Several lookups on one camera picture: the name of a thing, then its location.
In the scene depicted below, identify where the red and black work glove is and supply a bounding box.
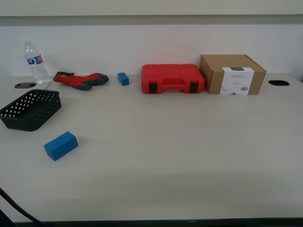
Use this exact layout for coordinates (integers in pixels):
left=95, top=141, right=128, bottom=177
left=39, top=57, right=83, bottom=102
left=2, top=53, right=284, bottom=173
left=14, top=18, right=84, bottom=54
left=68, top=81, right=93, bottom=91
left=53, top=71, right=110, bottom=87

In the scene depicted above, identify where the black cable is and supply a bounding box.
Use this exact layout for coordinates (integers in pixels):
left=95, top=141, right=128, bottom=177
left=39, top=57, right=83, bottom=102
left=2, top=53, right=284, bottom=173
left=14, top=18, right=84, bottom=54
left=0, top=187, right=49, bottom=227

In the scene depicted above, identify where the large blue block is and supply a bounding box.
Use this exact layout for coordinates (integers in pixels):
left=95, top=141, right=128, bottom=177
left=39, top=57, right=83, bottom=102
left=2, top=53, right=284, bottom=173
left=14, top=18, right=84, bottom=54
left=43, top=131, right=79, bottom=162

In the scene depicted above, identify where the clear plastic water bottle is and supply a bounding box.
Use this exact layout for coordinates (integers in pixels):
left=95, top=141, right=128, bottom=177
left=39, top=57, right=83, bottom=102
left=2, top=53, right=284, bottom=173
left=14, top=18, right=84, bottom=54
left=23, top=41, right=52, bottom=85

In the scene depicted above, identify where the black table cable grommet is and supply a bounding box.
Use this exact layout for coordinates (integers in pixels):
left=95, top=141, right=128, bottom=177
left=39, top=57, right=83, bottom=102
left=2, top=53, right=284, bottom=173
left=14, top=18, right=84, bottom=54
left=14, top=82, right=37, bottom=89
left=268, top=80, right=291, bottom=86

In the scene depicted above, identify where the black woven plastic basket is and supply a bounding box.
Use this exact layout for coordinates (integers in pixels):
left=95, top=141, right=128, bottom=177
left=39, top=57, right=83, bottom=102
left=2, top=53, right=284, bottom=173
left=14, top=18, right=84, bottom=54
left=0, top=89, right=62, bottom=132

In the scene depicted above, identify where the red plastic tool case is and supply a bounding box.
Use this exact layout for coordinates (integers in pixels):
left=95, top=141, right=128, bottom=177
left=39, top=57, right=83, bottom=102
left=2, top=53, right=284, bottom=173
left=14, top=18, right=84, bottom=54
left=141, top=63, right=206, bottom=95

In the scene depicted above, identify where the small blue block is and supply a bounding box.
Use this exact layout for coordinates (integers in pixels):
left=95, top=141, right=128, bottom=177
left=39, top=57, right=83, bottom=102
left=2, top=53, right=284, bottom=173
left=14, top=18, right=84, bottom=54
left=117, top=72, right=130, bottom=86

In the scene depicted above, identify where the brown cardboard box white label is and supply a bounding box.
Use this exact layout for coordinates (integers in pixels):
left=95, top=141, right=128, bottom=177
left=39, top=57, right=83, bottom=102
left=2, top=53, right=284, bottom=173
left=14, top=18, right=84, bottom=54
left=199, top=54, right=267, bottom=96

